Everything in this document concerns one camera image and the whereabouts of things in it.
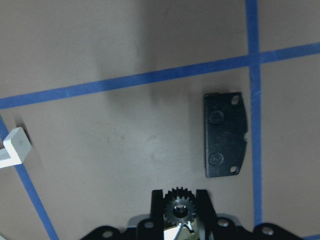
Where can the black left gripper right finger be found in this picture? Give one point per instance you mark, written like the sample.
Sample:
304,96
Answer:
206,218

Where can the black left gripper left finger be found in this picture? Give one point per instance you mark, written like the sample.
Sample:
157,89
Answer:
157,214

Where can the small black bearing gear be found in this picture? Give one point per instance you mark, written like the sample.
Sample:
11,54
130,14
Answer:
180,206

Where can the black brake pad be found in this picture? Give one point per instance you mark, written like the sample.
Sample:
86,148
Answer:
225,128

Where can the white curved plastic bracket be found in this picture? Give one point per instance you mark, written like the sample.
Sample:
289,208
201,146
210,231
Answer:
16,148

